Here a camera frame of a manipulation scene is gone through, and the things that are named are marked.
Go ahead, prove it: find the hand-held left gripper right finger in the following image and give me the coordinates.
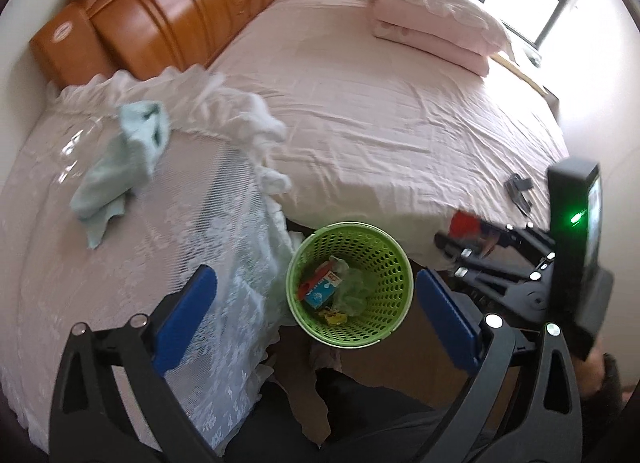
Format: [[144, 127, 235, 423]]
[[415, 267, 587, 463]]

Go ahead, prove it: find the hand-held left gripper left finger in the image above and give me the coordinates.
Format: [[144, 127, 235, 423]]
[[50, 265, 222, 463]]

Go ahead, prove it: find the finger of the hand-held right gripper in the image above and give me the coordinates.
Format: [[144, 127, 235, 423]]
[[481, 224, 556, 270], [433, 229, 532, 295]]

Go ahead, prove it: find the red packet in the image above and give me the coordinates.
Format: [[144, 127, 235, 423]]
[[449, 210, 482, 240]]

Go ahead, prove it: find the green plastic basket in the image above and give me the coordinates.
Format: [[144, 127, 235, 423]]
[[286, 223, 415, 350]]

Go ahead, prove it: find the trash in basket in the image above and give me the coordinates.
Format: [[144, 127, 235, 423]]
[[331, 257, 377, 318]]

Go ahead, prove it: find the person's right hand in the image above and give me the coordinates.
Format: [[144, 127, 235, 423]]
[[572, 349, 610, 395]]

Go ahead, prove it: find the dark grey clip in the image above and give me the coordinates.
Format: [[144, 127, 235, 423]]
[[504, 174, 534, 217]]

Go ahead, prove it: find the white lace tablecloth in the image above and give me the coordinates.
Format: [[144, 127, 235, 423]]
[[0, 68, 303, 450]]

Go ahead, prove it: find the blue and white carton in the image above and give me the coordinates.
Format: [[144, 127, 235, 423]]
[[299, 270, 345, 311]]

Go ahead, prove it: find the light green towel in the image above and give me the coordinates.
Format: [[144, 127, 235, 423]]
[[69, 100, 174, 251]]

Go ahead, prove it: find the wooden ledge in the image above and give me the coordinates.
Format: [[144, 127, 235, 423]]
[[489, 50, 560, 104]]

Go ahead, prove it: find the bed with pink sheet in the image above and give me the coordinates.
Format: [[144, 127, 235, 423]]
[[206, 0, 572, 275]]

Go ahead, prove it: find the folded pink quilt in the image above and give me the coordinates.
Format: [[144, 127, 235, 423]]
[[370, 0, 492, 78]]

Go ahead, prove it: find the pink pillow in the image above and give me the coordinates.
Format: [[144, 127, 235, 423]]
[[370, 0, 517, 58]]

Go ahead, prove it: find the wooden headboard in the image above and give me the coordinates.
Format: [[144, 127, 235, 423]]
[[29, 0, 292, 90]]

